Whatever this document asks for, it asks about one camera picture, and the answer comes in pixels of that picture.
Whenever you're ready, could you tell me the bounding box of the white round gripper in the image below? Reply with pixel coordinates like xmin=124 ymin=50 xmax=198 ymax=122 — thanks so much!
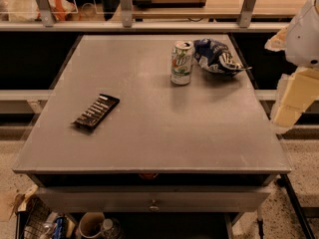
xmin=264 ymin=0 xmax=319 ymax=127

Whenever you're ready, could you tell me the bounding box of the white green 7up can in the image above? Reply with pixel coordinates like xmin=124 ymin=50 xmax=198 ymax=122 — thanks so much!
xmin=170 ymin=41 xmax=194 ymax=86

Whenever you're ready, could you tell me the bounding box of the blue crumpled chip bag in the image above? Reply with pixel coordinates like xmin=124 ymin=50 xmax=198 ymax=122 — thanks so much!
xmin=193 ymin=38 xmax=248 ymax=77

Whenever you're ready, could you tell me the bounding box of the black chocolate bar wrapper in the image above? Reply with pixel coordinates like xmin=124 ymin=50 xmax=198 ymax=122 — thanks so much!
xmin=73 ymin=94 xmax=120 ymax=131

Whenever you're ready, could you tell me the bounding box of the clear glass jar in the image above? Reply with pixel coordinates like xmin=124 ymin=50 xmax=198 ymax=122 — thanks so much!
xmin=101 ymin=218 xmax=124 ymax=239

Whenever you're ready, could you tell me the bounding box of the grey drawer with knob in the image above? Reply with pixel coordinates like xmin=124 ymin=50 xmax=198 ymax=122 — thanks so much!
xmin=37 ymin=186 xmax=270 ymax=213

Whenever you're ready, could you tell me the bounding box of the beige mug under table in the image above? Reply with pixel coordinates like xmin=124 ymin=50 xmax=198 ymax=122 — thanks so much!
xmin=79 ymin=212 xmax=105 ymax=239

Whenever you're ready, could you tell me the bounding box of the orange white bag on shelf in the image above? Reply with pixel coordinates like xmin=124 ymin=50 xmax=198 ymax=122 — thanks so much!
xmin=6 ymin=0 xmax=77 ymax=22

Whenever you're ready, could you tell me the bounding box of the grey metal shelf rail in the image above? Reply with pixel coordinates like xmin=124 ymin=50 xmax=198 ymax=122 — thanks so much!
xmin=0 ymin=0 xmax=290 ymax=34

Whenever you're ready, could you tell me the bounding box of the wire basket with clutter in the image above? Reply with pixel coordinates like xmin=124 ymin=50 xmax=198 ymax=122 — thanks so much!
xmin=15 ymin=196 xmax=77 ymax=239

